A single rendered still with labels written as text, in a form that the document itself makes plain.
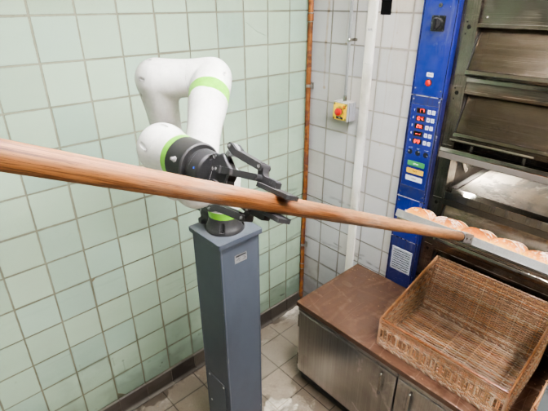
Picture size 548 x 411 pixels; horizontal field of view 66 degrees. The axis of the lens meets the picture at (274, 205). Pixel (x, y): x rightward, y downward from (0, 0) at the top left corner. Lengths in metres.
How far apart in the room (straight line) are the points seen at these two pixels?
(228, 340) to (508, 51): 1.58
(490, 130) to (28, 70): 1.77
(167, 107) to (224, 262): 0.60
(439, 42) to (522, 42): 0.31
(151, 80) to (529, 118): 1.42
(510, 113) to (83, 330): 2.07
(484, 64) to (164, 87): 1.27
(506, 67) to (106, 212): 1.73
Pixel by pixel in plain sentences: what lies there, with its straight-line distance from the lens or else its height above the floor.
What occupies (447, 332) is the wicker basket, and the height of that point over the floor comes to 0.59.
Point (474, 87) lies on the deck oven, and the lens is 2.00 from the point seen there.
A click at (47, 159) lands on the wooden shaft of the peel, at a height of 1.85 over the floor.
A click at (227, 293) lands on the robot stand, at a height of 0.97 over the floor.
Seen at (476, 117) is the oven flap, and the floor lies 1.54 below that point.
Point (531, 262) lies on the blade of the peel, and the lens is 1.52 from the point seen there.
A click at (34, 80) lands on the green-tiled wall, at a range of 1.75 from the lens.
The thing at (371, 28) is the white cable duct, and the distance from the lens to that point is 2.21.
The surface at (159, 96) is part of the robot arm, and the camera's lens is 1.32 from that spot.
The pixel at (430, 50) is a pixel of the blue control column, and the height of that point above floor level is 1.79.
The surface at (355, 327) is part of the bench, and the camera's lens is 2.13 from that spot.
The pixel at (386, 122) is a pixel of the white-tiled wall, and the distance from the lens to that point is 2.22.
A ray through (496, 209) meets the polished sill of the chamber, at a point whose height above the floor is 1.17.
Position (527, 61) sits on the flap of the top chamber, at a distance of 1.91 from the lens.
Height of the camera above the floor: 1.99
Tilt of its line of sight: 26 degrees down
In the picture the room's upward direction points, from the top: straight up
